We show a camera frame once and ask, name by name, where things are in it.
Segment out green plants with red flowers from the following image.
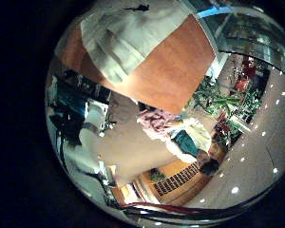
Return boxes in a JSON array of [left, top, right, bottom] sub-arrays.
[[187, 56, 271, 149]]

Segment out black equipment rack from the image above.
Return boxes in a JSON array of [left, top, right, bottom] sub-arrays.
[[47, 68, 114, 143]]

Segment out small potted plant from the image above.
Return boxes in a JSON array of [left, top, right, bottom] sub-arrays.
[[148, 168, 166, 183]]

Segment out wooden lattice counter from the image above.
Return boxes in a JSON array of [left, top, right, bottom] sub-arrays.
[[133, 160, 227, 207]]

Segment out pink cloth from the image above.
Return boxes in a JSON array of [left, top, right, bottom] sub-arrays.
[[137, 108, 179, 134]]

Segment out white grey knit garment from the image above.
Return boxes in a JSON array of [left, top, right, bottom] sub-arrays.
[[80, 2, 194, 86]]

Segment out person in white coat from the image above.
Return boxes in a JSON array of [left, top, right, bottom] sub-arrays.
[[136, 104, 220, 177]]

